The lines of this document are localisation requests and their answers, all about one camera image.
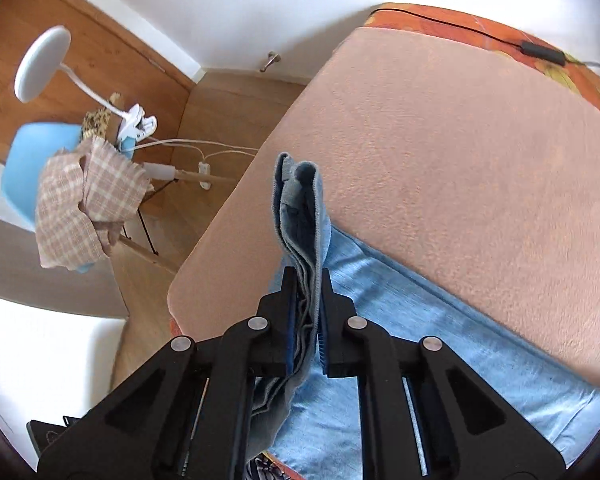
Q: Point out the white power strip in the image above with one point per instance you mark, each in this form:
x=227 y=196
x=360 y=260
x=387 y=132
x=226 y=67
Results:
x=206 y=175

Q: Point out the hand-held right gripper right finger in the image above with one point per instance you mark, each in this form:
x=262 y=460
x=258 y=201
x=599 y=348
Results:
x=323 y=350

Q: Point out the white clip desk lamp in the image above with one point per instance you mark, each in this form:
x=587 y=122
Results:
x=40 y=62

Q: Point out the light blue denim pants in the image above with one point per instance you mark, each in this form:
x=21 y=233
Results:
x=430 y=360

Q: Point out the wooden door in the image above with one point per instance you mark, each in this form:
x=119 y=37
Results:
x=105 y=60

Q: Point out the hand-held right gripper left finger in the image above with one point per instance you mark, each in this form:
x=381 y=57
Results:
x=290 y=327

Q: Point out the leopard print cloth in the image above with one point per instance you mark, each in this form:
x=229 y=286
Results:
x=97 y=122

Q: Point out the pink plaid cloth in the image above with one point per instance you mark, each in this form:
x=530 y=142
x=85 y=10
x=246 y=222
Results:
x=90 y=195

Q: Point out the metal door stop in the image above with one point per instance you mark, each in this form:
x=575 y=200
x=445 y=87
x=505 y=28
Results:
x=270 y=61

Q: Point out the orange floral tablecloth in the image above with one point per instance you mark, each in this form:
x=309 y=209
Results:
x=455 y=22

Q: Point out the peach fleece mat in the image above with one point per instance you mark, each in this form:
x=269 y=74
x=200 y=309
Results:
x=430 y=160

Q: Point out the grey striped clothing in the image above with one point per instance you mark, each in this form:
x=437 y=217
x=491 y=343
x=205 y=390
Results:
x=262 y=470

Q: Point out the light blue chair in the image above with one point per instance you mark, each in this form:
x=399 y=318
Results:
x=35 y=160

